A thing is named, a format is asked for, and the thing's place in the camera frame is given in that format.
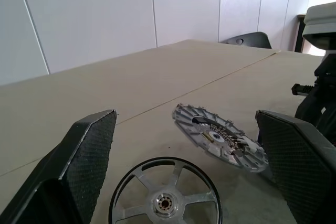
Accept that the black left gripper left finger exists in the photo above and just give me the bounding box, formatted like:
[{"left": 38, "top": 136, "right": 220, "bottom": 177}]
[{"left": 0, "top": 109, "right": 118, "bottom": 224}]

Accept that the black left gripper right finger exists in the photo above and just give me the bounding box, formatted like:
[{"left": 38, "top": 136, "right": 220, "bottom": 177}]
[{"left": 255, "top": 109, "right": 336, "bottom": 224}]

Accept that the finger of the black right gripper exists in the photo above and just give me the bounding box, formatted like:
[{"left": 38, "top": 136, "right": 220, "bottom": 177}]
[
  {"left": 295, "top": 89, "right": 336, "bottom": 144},
  {"left": 291, "top": 83, "right": 316, "bottom": 97}
]

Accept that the silver spoked rotor black rim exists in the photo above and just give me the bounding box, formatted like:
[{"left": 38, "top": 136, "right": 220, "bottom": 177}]
[{"left": 109, "top": 157, "right": 223, "bottom": 224}]

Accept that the grey finned motor stator plate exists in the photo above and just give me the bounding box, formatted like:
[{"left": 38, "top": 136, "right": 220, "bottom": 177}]
[{"left": 172, "top": 103, "right": 269, "bottom": 174}]

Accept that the black folding chair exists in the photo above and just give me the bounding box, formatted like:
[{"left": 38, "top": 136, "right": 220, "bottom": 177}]
[{"left": 227, "top": 31, "right": 272, "bottom": 49}]

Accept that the dark metal frame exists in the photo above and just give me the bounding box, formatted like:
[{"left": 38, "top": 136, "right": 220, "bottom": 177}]
[{"left": 295, "top": 13, "right": 307, "bottom": 53}]

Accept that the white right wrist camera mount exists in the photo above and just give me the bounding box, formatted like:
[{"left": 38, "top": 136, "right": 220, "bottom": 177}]
[{"left": 301, "top": 2, "right": 336, "bottom": 51}]

